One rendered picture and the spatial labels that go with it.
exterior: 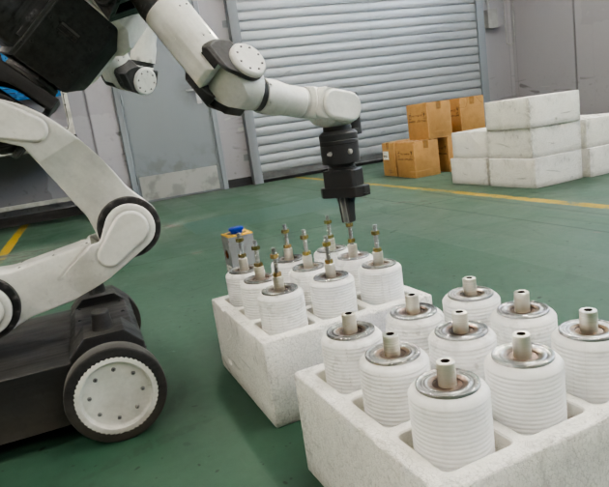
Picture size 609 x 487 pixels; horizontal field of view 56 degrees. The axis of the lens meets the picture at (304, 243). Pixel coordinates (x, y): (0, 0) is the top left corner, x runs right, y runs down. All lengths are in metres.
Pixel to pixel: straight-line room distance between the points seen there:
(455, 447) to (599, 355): 0.24
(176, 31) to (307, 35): 5.61
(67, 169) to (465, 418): 1.01
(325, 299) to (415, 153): 3.79
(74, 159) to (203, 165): 4.99
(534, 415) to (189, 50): 0.85
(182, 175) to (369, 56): 2.55
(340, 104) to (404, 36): 6.04
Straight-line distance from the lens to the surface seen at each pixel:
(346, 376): 0.89
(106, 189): 1.40
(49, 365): 1.31
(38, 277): 1.42
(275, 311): 1.15
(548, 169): 3.80
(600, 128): 4.09
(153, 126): 6.26
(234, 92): 1.18
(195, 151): 6.32
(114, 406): 1.27
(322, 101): 1.25
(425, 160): 4.97
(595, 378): 0.85
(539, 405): 0.77
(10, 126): 1.37
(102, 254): 1.37
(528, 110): 3.71
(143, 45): 1.80
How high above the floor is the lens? 0.57
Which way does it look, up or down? 12 degrees down
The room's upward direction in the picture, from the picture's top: 8 degrees counter-clockwise
